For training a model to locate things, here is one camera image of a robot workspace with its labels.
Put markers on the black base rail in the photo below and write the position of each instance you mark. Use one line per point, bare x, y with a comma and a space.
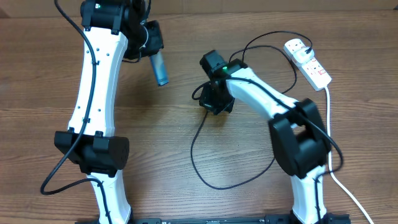
329, 218

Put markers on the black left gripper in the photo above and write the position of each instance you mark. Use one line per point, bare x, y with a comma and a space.
154, 27

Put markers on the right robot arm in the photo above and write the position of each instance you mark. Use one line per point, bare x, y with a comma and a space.
299, 141

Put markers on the white charger plug adapter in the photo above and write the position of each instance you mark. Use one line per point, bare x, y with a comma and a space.
303, 55

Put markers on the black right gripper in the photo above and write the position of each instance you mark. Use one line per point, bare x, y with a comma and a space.
206, 101

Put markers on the blue Galaxy smartphone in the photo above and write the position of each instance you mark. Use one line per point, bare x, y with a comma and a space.
159, 69

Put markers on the white power strip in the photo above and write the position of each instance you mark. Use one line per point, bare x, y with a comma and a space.
313, 71

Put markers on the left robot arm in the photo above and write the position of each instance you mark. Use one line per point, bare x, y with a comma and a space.
114, 32

